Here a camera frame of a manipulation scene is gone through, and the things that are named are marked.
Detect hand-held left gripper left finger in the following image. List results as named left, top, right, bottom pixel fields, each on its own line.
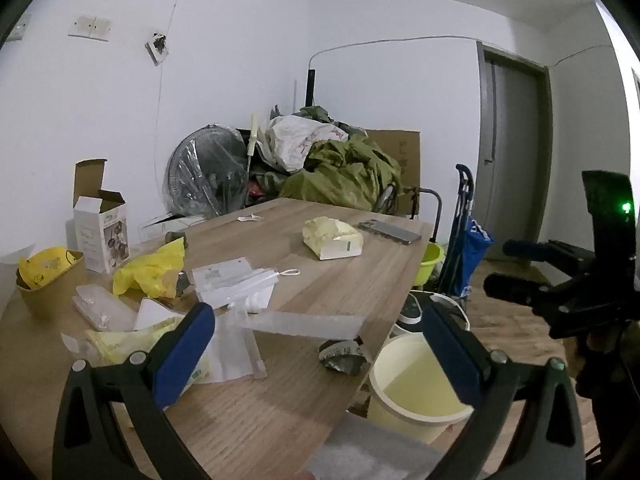
left=51, top=302, right=217, bottom=480

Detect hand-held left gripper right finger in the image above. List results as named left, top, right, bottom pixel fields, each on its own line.
left=421, top=302, right=587, bottom=480

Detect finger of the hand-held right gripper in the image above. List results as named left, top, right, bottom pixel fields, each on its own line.
left=482, top=272, right=552, bottom=307
left=501, top=238, right=597, bottom=272

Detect cream plastic bucket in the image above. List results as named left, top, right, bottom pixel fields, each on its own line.
left=367, top=332, right=475, bottom=445

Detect pale yellow plastic packet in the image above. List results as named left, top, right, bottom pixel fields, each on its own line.
left=85, top=315, right=211, bottom=396

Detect white paper sheet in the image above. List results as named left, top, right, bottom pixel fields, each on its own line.
left=191, top=256, right=256, bottom=306

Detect yellow plastic bag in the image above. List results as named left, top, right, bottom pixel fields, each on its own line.
left=112, top=237, right=187, bottom=298

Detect clear plastic packaging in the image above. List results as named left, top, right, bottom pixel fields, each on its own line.
left=72, top=284, right=139, bottom=332

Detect clear packet with string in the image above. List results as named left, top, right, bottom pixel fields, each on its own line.
left=227, top=266, right=301, bottom=314

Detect dark wrapper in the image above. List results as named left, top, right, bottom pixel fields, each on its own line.
left=318, top=338, right=369, bottom=377

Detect clear plastic strip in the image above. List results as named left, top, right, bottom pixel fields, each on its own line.
left=227, top=307, right=366, bottom=342

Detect blue shopping trolley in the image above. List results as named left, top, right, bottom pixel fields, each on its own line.
left=434, top=163, right=495, bottom=306

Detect white bucket with lid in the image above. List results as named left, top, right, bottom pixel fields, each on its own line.
left=390, top=290, right=472, bottom=341

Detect green plastic basin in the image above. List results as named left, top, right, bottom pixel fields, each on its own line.
left=415, top=242, right=447, bottom=288

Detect grey door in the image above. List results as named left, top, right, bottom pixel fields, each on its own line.
left=475, top=40, right=553, bottom=264

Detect person's grey trousers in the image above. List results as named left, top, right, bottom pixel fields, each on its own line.
left=299, top=412, right=453, bottom=480

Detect flat white box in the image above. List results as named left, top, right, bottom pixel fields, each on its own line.
left=137, top=212, right=207, bottom=244

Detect smartphone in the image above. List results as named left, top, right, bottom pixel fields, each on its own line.
left=358, top=220, right=423, bottom=246

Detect open white carton box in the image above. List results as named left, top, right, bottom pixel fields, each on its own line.
left=73, top=159, right=130, bottom=275

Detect cardboard sheet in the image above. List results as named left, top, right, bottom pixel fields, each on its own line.
left=365, top=129, right=422, bottom=196

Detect yellow printed pouch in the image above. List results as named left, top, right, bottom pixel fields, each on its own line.
left=19, top=247, right=84, bottom=289

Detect tissue pack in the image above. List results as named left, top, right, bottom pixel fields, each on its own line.
left=302, top=216, right=366, bottom=261

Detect plastic wrapped electric fan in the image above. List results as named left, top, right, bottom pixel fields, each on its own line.
left=165, top=125, right=251, bottom=218

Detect olive green cloth pile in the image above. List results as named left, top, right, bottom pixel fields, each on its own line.
left=277, top=105, right=403, bottom=211

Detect white plastic bag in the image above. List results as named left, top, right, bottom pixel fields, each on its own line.
left=256, top=115, right=349, bottom=172

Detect metal chair frame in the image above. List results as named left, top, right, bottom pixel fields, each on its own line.
left=380, top=185, right=443, bottom=246

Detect white door frame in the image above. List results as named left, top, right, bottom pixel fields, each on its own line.
left=596, top=0, right=640, bottom=206

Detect cream plastic handle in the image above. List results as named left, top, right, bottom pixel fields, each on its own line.
left=246, top=112, right=262, bottom=163

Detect white wall cable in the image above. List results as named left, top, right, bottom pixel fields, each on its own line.
left=152, top=0, right=197, bottom=203

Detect broken wall socket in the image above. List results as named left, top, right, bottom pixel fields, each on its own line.
left=145, top=32, right=171, bottom=67

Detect double wall switch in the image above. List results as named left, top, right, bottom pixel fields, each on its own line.
left=67, top=14, right=113, bottom=42

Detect single wall switch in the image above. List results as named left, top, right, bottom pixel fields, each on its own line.
left=5, top=12, right=32, bottom=43

